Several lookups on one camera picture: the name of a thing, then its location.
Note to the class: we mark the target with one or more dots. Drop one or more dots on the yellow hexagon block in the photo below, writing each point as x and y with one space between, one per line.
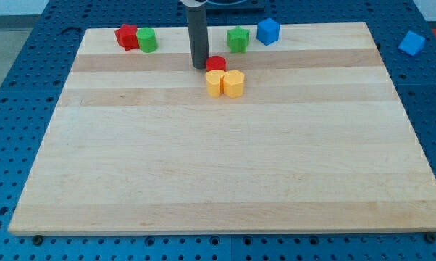
233 83

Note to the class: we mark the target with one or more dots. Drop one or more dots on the green star block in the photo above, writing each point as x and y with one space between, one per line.
238 39

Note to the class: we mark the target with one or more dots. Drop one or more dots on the green cylinder block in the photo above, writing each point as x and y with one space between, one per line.
147 40

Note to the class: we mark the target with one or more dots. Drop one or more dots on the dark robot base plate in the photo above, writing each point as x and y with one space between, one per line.
235 5

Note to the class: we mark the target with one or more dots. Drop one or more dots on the red star block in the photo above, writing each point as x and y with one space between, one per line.
126 37

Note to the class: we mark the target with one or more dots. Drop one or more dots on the blue triangular block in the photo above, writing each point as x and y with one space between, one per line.
412 43

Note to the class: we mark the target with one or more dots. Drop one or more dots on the blue cube block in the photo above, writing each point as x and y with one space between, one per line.
268 31

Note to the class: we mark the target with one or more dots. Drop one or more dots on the yellow heart block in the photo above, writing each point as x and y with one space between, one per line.
213 80

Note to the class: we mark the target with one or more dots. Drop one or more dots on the red cylinder block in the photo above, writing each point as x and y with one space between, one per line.
216 63

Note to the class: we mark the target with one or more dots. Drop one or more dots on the light wooden board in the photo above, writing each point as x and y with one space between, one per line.
319 142

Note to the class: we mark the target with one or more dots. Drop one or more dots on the grey cylindrical pointer rod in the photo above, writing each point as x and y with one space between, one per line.
198 33

